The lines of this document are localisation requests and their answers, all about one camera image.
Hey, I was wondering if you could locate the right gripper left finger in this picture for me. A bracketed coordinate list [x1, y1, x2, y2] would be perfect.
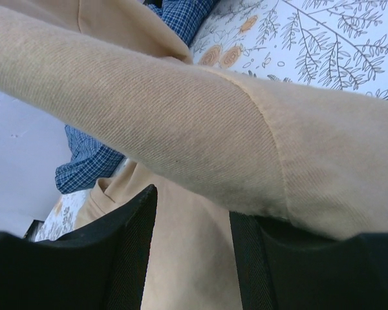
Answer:
[0, 185, 157, 309]

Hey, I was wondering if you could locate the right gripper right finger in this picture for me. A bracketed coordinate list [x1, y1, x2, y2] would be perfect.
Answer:
[230, 212, 388, 309]

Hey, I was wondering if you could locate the tan t shirt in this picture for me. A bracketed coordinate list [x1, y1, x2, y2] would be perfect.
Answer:
[0, 1, 388, 309]

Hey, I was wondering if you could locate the folded blue checked shirt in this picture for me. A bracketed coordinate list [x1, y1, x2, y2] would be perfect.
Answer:
[55, 0, 217, 194]

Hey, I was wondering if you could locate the floral table cloth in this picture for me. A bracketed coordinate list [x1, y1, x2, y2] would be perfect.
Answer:
[35, 0, 388, 243]

